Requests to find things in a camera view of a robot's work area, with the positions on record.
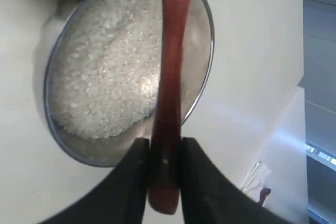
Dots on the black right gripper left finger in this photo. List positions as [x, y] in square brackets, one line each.
[120, 197]

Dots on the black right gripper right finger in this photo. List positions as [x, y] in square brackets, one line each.
[209, 197]

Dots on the brown wooden spoon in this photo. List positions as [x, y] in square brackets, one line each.
[163, 194]

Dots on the steel bowl of rice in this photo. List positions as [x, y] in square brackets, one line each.
[102, 78]

